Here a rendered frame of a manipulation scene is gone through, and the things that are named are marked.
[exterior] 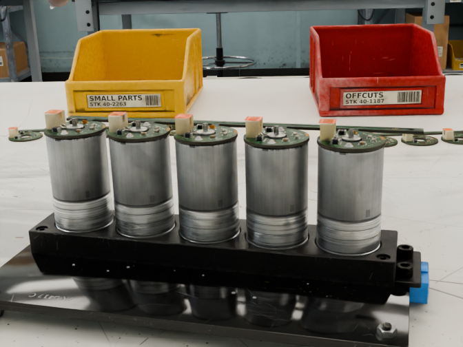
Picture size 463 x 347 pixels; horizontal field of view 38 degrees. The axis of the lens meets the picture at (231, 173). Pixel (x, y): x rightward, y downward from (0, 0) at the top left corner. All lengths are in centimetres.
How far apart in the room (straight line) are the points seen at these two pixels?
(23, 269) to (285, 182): 11
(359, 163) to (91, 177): 11
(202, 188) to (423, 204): 15
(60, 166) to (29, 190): 13
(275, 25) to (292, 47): 19
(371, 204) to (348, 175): 1
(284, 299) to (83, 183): 9
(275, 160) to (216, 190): 3
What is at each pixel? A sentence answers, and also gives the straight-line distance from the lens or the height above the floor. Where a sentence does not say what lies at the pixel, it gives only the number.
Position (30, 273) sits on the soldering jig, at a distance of 28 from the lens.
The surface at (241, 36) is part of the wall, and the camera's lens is 468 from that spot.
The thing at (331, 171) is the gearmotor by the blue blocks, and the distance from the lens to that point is 24.
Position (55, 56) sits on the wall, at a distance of 495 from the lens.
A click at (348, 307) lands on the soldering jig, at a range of 24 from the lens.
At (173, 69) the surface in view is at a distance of 66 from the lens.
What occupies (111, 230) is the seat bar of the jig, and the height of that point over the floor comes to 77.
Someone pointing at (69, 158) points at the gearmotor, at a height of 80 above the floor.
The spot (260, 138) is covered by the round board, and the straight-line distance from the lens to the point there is 25.
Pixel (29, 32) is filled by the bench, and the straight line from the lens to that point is 341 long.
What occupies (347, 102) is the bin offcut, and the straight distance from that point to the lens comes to 54.
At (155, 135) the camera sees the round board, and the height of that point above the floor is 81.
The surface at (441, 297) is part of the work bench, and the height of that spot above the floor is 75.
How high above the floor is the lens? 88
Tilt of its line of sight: 19 degrees down
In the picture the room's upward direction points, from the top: 2 degrees counter-clockwise
